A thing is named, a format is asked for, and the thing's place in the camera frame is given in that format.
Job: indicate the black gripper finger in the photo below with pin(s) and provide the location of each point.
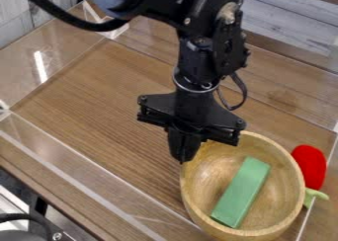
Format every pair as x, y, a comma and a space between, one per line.
191, 146
176, 145

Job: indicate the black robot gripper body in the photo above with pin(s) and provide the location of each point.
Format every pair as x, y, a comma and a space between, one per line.
192, 113

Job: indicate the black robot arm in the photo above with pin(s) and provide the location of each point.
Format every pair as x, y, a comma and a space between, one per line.
211, 52

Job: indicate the brown wooden bowl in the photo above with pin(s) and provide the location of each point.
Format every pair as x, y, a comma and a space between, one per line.
207, 174

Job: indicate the green rectangular block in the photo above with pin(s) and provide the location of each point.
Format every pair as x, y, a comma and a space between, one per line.
240, 193

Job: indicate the red plush strawberry toy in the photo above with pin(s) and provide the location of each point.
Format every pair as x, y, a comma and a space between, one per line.
311, 163

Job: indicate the black metal table bracket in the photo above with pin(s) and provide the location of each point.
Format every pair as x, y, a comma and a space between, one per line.
41, 226

